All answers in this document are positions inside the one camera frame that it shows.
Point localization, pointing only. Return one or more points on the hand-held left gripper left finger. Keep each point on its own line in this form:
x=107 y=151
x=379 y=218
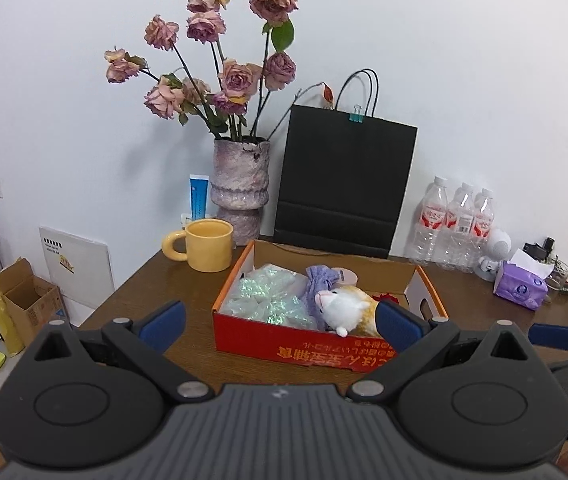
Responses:
x=164 y=325

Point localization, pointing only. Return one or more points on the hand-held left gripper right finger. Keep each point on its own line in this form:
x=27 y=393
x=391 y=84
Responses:
x=398 y=327

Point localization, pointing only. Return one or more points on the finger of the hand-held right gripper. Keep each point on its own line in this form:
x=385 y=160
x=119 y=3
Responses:
x=556 y=336

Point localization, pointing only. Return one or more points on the red fabric rose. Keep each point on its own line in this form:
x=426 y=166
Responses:
x=388 y=296

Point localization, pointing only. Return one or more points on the white orange plush cat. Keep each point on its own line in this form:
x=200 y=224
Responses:
x=343 y=305

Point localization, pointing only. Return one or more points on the red cardboard box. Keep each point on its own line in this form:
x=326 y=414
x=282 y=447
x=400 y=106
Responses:
x=264 y=342

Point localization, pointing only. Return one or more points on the iridescent plastic gift bag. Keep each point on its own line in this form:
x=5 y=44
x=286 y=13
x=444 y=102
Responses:
x=269 y=295

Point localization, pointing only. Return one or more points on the wooden desktop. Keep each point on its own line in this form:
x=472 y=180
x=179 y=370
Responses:
x=174 y=295

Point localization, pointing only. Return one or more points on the clear glass jar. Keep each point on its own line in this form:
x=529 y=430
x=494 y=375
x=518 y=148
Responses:
x=559 y=280

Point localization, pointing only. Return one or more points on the purple tissue pack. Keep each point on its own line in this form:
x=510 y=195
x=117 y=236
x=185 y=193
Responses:
x=518 y=287

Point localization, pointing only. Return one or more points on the black power adapter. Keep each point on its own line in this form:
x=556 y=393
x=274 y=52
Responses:
x=541 y=250

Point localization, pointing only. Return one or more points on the yellow mug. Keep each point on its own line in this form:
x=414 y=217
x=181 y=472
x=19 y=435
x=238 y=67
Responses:
x=209 y=247

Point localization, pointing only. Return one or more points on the white leaning panel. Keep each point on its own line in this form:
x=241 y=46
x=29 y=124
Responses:
x=89 y=270

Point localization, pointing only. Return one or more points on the clear plastic water bottle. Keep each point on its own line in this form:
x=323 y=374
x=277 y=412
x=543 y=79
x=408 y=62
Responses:
x=483 y=230
x=458 y=235
x=428 y=230

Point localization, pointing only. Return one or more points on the white round robot toy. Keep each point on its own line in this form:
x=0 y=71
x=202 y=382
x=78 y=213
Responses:
x=496 y=250

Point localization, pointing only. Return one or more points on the open cardboard box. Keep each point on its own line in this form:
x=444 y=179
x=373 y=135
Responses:
x=34 y=305

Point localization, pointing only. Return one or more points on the blue and white tube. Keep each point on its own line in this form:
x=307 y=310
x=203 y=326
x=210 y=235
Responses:
x=198 y=197

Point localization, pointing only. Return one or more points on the mottled purple ceramic vase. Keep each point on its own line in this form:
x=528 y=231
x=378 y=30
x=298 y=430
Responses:
x=241 y=185

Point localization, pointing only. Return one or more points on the black paper bag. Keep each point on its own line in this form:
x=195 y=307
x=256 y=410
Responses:
x=343 y=175

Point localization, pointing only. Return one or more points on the yellow plastic bag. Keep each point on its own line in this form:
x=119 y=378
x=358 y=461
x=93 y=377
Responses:
x=1 y=320

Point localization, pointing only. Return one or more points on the green binder clip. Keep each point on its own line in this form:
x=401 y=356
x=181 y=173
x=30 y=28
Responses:
x=355 y=115

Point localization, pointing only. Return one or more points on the dried pink rose bouquet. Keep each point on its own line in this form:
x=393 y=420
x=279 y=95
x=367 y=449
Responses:
x=236 y=77

